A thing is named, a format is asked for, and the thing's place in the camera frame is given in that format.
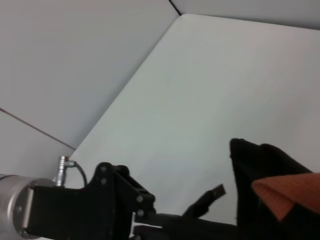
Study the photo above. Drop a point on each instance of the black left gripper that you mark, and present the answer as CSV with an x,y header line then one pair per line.
x,y
80,212

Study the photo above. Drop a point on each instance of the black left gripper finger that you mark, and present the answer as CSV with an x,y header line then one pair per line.
x,y
200,202

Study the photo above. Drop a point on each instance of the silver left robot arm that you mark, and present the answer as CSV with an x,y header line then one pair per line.
x,y
12,205

